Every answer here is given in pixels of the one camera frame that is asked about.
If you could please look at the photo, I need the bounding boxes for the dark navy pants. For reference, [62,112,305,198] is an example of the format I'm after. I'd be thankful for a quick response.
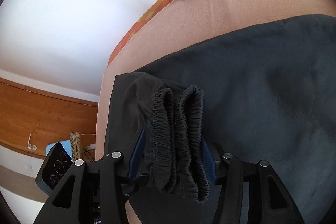
[104,13,336,224]

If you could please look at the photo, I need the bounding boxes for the leopard print stool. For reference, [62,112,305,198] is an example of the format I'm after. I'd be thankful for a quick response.
[70,131,96,163]

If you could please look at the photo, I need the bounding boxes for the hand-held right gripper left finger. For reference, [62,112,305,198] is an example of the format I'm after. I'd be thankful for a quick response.
[33,127,147,224]

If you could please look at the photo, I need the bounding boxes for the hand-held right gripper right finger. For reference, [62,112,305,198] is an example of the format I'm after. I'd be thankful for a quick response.
[201,139,306,224]

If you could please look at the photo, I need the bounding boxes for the peach bed blanket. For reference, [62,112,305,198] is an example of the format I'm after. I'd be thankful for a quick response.
[94,0,336,224]

